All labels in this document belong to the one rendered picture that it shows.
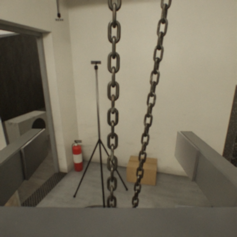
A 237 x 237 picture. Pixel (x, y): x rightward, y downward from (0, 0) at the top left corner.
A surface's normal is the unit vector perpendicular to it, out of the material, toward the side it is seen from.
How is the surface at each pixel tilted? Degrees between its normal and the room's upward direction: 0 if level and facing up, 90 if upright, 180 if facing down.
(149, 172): 90
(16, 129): 90
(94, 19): 90
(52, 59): 90
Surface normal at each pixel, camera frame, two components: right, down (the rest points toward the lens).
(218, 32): -0.29, 0.29
